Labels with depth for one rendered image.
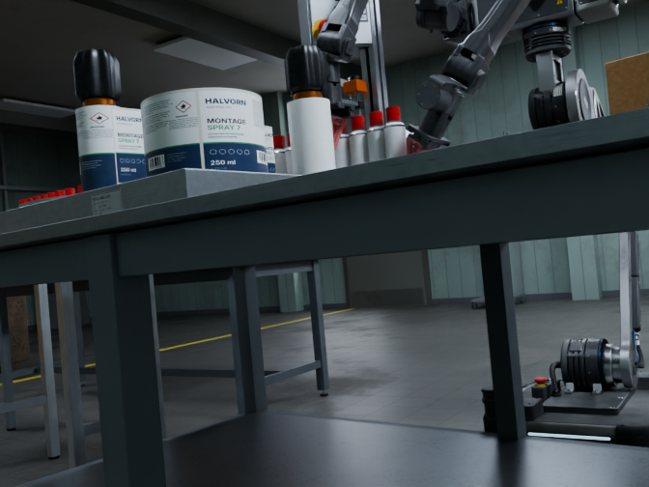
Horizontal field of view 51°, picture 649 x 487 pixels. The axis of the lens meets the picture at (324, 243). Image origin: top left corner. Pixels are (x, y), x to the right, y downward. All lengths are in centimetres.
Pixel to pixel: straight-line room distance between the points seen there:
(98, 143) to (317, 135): 41
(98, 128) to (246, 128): 34
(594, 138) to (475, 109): 879
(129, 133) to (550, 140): 96
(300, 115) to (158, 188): 51
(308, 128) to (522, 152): 86
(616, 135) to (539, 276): 846
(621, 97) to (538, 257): 737
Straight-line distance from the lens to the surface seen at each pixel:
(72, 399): 241
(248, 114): 111
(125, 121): 136
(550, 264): 892
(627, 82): 164
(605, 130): 52
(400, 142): 160
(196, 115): 108
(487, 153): 56
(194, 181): 91
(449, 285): 936
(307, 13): 184
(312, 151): 136
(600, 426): 203
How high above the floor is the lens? 75
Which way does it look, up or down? 1 degrees up
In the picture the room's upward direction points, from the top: 5 degrees counter-clockwise
